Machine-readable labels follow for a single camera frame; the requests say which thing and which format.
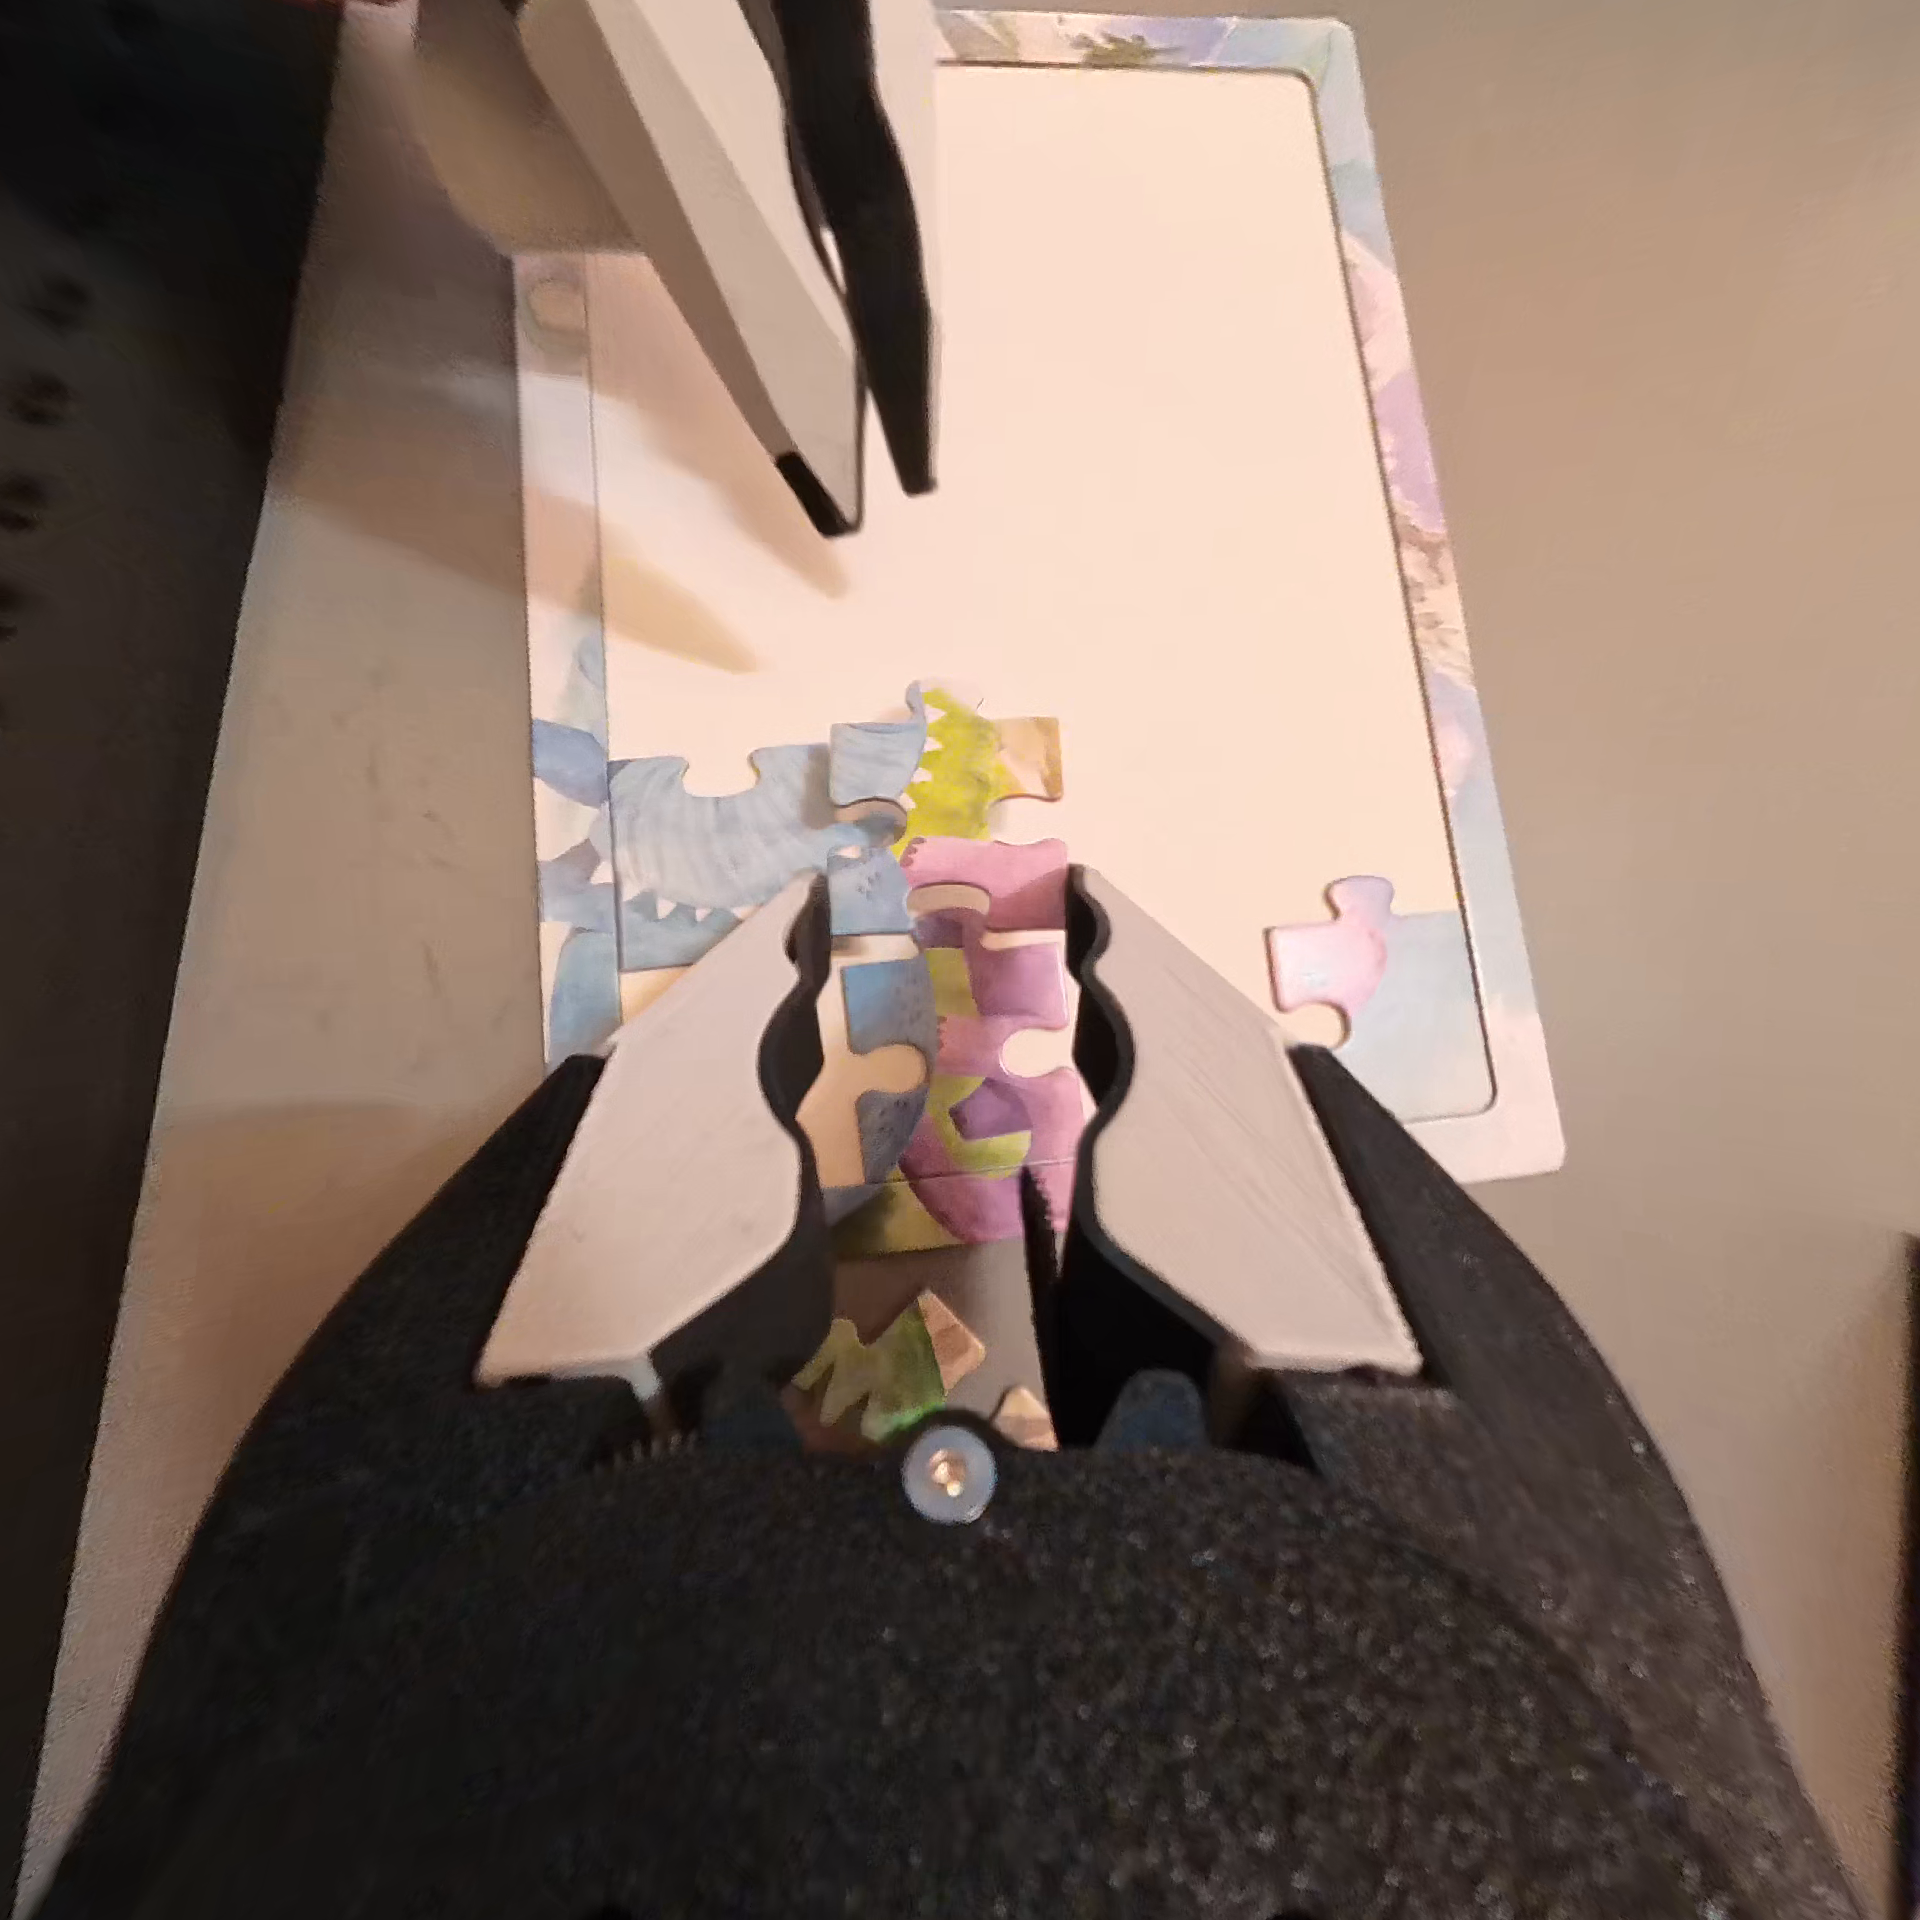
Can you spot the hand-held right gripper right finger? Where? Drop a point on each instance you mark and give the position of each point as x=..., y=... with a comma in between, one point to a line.
x=1246, y=1185

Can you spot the light blue printed puzzle piece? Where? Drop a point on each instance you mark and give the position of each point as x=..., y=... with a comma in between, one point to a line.
x=704, y=840

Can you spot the joined printed puzzle pieces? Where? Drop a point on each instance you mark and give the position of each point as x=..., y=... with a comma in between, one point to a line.
x=991, y=900

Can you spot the landscape jigsaw puzzle board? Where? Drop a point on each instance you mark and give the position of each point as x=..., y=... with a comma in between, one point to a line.
x=1171, y=525

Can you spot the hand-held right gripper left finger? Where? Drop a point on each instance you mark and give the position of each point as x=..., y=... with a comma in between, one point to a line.
x=660, y=1185

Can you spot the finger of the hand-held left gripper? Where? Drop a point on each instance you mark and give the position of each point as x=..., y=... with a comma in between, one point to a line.
x=704, y=197
x=892, y=224

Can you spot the pink corner puzzle piece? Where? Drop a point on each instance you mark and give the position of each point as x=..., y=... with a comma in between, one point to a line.
x=1329, y=954

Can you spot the grey desk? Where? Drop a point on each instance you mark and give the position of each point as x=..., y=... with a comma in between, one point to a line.
x=1696, y=601

